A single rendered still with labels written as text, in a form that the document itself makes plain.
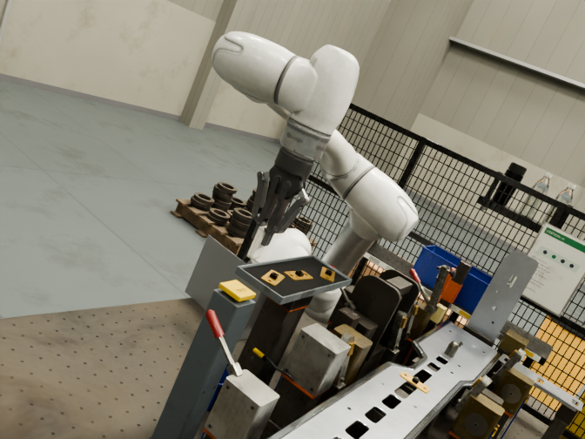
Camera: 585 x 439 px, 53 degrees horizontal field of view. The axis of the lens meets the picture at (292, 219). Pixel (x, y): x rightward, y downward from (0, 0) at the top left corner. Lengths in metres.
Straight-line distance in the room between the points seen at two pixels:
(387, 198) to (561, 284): 1.12
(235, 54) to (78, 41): 6.99
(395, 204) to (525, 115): 10.57
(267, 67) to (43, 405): 0.92
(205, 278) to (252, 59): 1.16
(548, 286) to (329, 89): 1.64
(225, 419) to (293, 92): 0.62
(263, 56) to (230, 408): 0.66
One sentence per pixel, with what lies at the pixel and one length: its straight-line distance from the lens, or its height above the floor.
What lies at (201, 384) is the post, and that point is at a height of 0.94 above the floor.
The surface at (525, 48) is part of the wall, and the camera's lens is 12.43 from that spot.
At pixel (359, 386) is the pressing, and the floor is 1.00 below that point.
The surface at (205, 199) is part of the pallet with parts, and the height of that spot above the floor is 0.24.
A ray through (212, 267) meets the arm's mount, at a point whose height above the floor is 0.85.
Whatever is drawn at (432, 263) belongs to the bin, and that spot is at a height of 1.12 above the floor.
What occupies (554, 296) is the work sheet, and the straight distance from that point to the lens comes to 2.54.
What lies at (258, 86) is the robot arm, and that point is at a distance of 1.14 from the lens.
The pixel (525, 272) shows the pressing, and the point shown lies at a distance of 2.26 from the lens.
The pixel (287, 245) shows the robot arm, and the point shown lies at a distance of 2.12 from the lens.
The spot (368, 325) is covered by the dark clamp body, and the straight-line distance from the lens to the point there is 1.60.
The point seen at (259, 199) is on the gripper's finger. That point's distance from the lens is 1.19.
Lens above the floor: 1.64
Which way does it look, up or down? 15 degrees down
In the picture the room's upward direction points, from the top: 24 degrees clockwise
